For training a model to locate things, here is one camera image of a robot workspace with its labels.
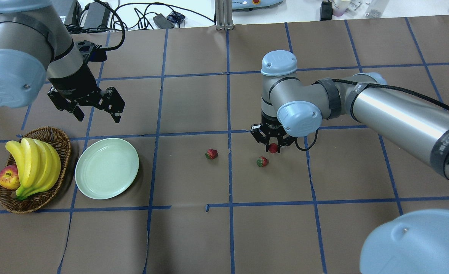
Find small red strawberry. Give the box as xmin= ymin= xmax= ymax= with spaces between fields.
xmin=256 ymin=156 xmax=268 ymax=167

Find strawberry lying sideways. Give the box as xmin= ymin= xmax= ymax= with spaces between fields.
xmin=205 ymin=148 xmax=219 ymax=159

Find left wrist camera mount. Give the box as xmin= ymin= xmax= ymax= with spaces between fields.
xmin=75 ymin=40 xmax=107 ymax=64

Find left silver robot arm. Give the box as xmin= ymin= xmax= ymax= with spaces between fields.
xmin=0 ymin=0 xmax=125 ymax=123

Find black small adapter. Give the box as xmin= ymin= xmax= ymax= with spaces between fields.
xmin=153 ymin=13 xmax=174 ymax=29

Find aluminium frame post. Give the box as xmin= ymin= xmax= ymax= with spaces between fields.
xmin=214 ymin=0 xmax=234 ymax=30

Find red yellow apple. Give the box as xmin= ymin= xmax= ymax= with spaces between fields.
xmin=0 ymin=164 xmax=21 ymax=190

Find strawberry with green cap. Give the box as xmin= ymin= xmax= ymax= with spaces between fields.
xmin=268 ymin=143 xmax=280 ymax=154

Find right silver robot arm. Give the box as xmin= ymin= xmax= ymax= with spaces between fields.
xmin=251 ymin=50 xmax=449 ymax=274

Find brown wicker basket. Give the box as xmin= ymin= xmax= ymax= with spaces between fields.
xmin=0 ymin=126 xmax=71 ymax=214

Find teach pendant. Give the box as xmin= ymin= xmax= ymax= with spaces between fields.
xmin=231 ymin=0 xmax=283 ymax=11

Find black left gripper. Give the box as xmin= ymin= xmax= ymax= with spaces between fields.
xmin=48 ymin=70 xmax=125 ymax=123

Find black box on bench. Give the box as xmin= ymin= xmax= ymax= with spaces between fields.
xmin=320 ymin=0 xmax=333 ymax=21

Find yellow banana bunch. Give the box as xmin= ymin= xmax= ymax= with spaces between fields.
xmin=5 ymin=137 xmax=61 ymax=201

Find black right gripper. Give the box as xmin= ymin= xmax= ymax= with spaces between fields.
xmin=250 ymin=118 xmax=297 ymax=154

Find black power adapter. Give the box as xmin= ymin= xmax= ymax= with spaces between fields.
xmin=81 ymin=2 xmax=110 ymax=30

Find black cables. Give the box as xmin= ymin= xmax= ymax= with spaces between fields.
xmin=66 ymin=0 xmax=215 ymax=33

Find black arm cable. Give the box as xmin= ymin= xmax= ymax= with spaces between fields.
xmin=331 ymin=78 xmax=449 ymax=119

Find light green plate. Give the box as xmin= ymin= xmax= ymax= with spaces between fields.
xmin=74 ymin=138 xmax=139 ymax=200

